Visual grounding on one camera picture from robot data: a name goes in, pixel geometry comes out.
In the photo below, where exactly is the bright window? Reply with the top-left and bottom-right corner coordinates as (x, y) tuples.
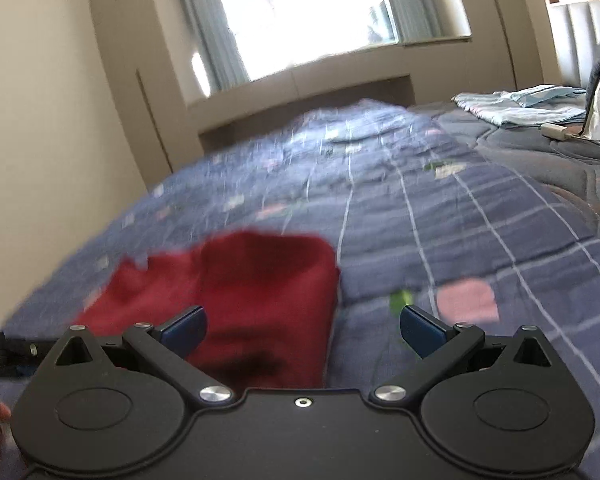
(207, 0), (398, 82)

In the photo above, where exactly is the folded light blue cloth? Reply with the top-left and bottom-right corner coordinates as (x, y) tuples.
(452, 85), (589, 129)

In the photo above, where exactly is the dark grey quilted mattress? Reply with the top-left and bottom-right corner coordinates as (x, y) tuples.
(409, 101), (600, 273)

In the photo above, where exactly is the padded grey headboard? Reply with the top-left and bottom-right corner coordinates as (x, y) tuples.
(542, 0), (600, 87)

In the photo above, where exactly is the beige window bench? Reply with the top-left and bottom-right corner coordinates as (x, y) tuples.
(186, 35), (473, 153)

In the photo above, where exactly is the small white charger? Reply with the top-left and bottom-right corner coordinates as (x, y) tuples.
(540, 122), (574, 139)

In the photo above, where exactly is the light blue curtain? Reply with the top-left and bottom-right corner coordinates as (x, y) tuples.
(172, 0), (252, 92)
(377, 0), (447, 44)

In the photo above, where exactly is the blue plaid quilt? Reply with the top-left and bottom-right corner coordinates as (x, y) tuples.
(0, 99), (600, 480)

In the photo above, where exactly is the dark red long-sleeved shirt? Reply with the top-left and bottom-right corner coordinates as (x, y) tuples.
(74, 230), (342, 392)

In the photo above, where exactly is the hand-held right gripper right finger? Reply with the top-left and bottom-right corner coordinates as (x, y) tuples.
(370, 305), (553, 407)

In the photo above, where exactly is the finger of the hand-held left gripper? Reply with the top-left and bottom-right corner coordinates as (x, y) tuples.
(0, 330), (57, 380)

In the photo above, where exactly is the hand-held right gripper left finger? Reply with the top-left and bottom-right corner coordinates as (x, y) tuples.
(55, 305), (233, 407)

